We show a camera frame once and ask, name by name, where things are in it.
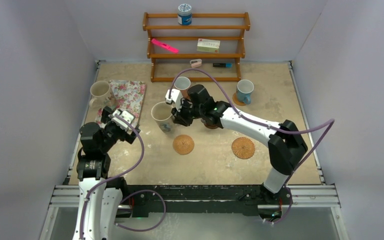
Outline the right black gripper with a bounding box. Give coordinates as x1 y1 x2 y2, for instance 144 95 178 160
172 98 205 127

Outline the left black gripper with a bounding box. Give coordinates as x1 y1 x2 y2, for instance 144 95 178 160
99 106 139 153

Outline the brown orange mug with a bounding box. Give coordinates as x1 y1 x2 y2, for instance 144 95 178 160
173 76 191 100

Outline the blue mug white inside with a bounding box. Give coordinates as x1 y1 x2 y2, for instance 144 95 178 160
236 79 255 105

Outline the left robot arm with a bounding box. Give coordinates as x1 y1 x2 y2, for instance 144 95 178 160
72 106 137 240

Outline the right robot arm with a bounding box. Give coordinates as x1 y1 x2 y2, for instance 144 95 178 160
165 84 308 204

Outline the woven rattan coaster left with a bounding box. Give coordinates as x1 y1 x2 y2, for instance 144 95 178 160
172 134 195 155

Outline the woven rattan coaster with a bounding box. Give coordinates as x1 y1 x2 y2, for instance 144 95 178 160
172 134 195 155
231 137 255 160

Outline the dark brown wooden coaster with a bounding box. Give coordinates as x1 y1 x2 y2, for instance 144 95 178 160
204 123 218 130

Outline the light wooden coaster right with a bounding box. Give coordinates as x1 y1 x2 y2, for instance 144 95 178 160
232 92 247 106

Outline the woven rattan coaster right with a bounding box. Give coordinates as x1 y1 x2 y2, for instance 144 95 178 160
231 137 255 160

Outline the floral serving tray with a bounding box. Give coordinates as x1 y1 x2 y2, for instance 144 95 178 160
108 79 147 127

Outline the beige floral mug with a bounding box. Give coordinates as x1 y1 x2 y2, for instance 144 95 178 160
89 81 116 109

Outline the pink tape dispenser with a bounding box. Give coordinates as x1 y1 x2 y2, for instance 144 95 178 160
189 58 202 69

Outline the black blue marker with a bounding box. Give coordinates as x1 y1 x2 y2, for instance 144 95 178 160
212 62 233 68

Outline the pink marker pen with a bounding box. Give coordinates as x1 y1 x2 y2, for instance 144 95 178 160
151 38 179 54

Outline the wooden three-tier shelf rack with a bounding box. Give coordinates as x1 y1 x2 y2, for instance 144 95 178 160
142 12 251 82

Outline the green white small box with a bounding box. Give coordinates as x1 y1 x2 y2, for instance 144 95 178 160
196 38 221 54

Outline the blue-lidded white jar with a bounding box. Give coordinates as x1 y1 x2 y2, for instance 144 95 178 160
177 3 192 26

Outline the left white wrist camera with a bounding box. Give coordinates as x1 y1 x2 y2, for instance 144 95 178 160
111 109 137 131

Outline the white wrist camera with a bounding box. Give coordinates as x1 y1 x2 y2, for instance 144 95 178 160
165 89 184 112
111 109 137 131

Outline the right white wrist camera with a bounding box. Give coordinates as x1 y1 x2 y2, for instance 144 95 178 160
165 89 184 112

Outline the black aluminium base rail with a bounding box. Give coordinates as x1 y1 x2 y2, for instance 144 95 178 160
48 184 342 220

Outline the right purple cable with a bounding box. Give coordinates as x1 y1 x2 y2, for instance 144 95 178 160
168 68 336 226

